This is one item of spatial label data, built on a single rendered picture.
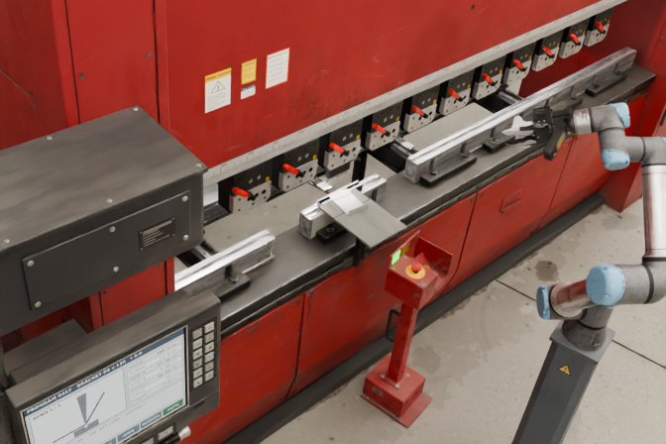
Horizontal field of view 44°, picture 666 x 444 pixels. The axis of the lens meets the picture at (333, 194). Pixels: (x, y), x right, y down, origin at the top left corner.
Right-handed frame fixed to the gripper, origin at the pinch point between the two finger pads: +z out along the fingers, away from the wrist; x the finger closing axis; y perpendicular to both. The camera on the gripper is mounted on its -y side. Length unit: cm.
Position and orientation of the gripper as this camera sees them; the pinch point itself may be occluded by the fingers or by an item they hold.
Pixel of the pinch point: (507, 139)
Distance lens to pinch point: 255.8
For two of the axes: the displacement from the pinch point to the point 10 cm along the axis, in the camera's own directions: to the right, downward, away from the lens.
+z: -9.5, 1.4, 3.0
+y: 0.1, -8.9, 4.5
